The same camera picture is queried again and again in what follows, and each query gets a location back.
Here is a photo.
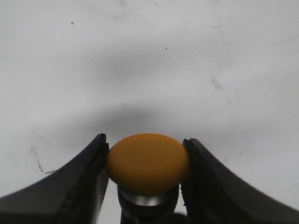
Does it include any yellow push button switch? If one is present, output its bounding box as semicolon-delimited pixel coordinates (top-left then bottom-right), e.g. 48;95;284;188
106;133;191;224

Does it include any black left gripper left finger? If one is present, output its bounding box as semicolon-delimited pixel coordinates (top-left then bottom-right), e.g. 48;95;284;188
0;133;109;224

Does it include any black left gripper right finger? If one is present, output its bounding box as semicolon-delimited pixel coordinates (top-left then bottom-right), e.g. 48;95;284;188
181;139;299;224

